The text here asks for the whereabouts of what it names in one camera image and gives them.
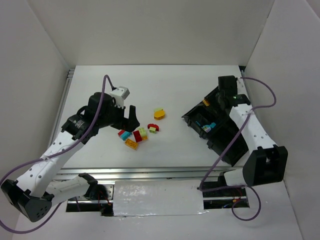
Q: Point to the red rectangular lego brick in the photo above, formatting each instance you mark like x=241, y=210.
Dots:
x=120, y=133

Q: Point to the small light green brick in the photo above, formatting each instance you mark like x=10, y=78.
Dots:
x=152, y=130

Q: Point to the teal brick beside red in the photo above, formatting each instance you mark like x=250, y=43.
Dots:
x=126, y=135

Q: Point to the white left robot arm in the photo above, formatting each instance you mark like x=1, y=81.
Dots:
x=34, y=192

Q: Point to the silver foil covered plate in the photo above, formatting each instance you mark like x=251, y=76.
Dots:
x=157, y=198

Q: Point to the light green curved 2x2 brick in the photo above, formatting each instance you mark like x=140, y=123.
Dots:
x=143, y=133

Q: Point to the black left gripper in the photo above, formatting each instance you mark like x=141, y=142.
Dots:
x=122, y=117

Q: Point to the red arch lego brick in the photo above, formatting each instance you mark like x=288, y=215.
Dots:
x=153, y=125

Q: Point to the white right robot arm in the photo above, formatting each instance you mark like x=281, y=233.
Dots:
x=267, y=161

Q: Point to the white printed lego tile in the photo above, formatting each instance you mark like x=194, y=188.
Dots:
x=206, y=129

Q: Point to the red curved open brick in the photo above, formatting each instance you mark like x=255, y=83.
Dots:
x=137, y=136

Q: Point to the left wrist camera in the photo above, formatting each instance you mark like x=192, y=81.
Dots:
x=120, y=94

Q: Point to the orange flat 2x4 brick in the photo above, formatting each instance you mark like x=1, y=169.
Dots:
x=131, y=144

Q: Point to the black four-compartment tray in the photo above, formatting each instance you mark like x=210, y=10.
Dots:
x=221, y=135

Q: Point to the aluminium table edge rail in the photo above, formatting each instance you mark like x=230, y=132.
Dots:
x=134, y=174

